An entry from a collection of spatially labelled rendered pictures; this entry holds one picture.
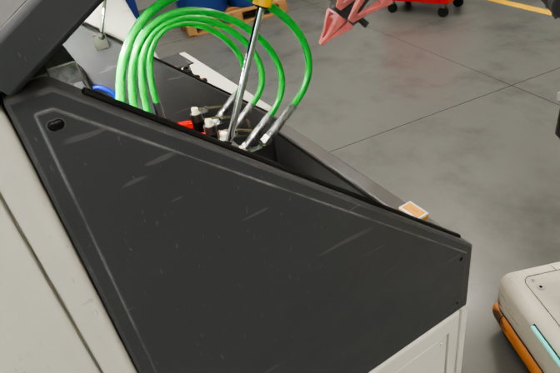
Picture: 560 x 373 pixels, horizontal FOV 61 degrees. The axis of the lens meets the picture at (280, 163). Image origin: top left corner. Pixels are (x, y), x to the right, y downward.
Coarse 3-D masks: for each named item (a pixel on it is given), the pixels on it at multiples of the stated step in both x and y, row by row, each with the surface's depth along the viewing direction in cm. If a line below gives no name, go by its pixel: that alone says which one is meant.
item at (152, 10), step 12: (168, 0) 74; (252, 0) 81; (144, 12) 73; (156, 12) 74; (276, 12) 85; (144, 24) 74; (288, 24) 87; (132, 36) 74; (300, 36) 89; (120, 60) 74; (120, 72) 75; (120, 84) 76; (120, 96) 76; (300, 96) 95
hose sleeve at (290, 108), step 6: (288, 108) 95; (294, 108) 95; (282, 114) 95; (288, 114) 95; (276, 120) 95; (282, 120) 95; (276, 126) 95; (282, 126) 96; (270, 132) 95; (276, 132) 95
